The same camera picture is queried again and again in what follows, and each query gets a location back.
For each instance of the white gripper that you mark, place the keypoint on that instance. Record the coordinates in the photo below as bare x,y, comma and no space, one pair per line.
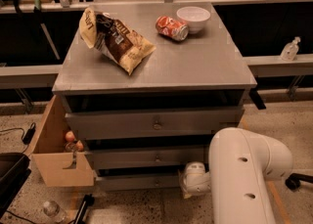
195,178

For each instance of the grey bottom drawer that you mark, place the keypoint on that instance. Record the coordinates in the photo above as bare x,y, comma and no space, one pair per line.
139,181

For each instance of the grey drawer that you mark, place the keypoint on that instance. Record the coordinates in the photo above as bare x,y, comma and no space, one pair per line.
152,123
147,157
139,181

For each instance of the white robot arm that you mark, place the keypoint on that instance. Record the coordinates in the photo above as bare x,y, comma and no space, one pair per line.
239,164

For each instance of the grey middle drawer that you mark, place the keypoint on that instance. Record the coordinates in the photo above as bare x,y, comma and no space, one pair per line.
147,157

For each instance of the grey top drawer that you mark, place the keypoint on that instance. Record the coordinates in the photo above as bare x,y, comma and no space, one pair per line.
152,123

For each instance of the grey drawer cabinet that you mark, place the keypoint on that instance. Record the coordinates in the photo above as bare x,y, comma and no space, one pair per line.
204,71

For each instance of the black clamp tool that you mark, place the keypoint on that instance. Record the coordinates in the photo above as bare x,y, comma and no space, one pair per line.
87,201

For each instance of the black chair caster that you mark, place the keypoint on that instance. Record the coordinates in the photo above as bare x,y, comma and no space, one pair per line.
294,180

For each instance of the red apple lower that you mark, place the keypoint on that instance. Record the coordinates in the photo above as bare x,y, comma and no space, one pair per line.
79,146

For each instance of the red apple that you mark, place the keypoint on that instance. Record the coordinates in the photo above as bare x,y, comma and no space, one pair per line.
70,137
79,146

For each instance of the red apple upper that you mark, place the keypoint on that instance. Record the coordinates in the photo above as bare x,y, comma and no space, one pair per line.
70,137

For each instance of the clear plastic water bottle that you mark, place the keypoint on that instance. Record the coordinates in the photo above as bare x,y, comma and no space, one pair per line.
54,211

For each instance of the wooden side box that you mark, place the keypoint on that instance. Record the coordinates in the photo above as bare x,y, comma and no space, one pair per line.
58,168

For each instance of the red soda can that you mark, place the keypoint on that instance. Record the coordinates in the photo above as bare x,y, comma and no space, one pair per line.
172,28

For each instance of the black power adapter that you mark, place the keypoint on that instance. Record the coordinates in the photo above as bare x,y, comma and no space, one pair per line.
29,134

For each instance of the white bowl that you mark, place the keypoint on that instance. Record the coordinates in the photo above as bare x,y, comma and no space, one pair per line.
195,18

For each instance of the black bin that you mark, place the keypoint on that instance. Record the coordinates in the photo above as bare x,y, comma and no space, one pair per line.
14,171

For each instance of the clear sanitizer bottle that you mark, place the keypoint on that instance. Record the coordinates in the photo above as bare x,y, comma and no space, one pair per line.
290,50

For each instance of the yellow brown chip bag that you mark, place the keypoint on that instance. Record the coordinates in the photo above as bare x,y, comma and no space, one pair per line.
115,39

